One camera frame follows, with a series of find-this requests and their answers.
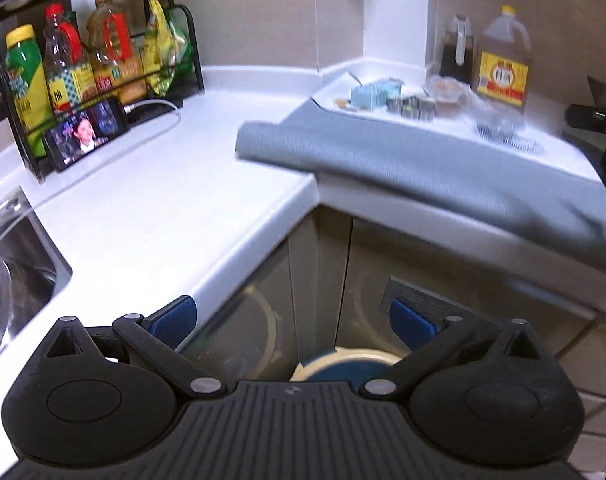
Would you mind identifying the black smartphone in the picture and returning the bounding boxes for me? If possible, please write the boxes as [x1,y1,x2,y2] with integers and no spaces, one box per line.
[42,98,132,174]

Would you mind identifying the steel sink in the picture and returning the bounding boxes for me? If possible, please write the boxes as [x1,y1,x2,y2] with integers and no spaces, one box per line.
[0,186,74,377]

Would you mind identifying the clear plastic food cup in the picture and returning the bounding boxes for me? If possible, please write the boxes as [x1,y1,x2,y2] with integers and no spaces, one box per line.
[427,74,472,119]

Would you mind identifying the yellow green snack bag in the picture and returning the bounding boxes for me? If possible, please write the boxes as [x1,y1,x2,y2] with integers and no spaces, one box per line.
[143,0,195,99]

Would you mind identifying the black wok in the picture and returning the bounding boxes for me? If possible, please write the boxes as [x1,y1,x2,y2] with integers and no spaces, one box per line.
[564,75,606,142]

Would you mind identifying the grey and white mat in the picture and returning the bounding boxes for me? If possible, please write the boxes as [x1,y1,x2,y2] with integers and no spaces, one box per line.
[234,79,606,277]

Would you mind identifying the white trash bin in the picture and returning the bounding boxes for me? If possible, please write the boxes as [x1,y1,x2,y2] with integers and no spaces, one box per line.
[288,344,405,387]

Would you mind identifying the cooking wine jug yellow cap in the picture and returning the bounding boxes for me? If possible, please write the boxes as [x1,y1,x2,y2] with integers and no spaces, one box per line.
[475,5,533,112]

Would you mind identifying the red cap vinegar bottle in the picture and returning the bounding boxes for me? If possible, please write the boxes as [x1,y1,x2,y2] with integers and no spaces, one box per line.
[42,3,97,122]

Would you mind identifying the beige cabinet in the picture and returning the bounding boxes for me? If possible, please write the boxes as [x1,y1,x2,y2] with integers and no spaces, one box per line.
[180,204,600,387]

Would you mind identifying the white charging cable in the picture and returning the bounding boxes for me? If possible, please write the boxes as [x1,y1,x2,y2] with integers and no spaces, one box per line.
[32,98,183,212]

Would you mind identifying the dark soy sauce bottle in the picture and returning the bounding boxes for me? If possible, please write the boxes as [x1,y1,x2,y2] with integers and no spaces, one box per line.
[438,14,477,87]

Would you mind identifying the clear plastic bag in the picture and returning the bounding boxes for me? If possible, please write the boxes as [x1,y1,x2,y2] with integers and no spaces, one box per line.
[464,91,547,156]

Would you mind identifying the green bottle yellow cap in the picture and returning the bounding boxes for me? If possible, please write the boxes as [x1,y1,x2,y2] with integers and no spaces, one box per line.
[5,24,52,159]

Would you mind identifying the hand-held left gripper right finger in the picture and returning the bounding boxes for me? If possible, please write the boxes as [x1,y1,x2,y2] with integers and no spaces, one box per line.
[358,299,556,401]

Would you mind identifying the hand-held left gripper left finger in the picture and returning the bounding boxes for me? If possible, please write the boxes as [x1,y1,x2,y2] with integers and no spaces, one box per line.
[43,296,228,401]

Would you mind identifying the cooking oil bottle red handle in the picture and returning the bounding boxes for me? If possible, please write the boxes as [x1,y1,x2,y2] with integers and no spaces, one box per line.
[86,0,147,107]

